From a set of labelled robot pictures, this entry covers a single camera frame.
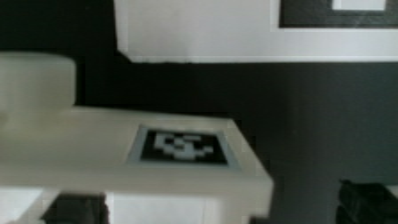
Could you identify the white marker tag sheet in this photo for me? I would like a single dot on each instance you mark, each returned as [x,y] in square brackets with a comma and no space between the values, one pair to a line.
[224,31]

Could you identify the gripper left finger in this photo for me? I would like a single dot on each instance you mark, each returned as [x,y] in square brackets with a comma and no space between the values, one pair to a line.
[77,209]

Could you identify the white rear drawer tray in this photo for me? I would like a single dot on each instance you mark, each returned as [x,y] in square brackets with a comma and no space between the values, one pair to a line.
[167,162]

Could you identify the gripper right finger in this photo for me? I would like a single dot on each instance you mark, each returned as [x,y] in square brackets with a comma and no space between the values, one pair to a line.
[368,204]

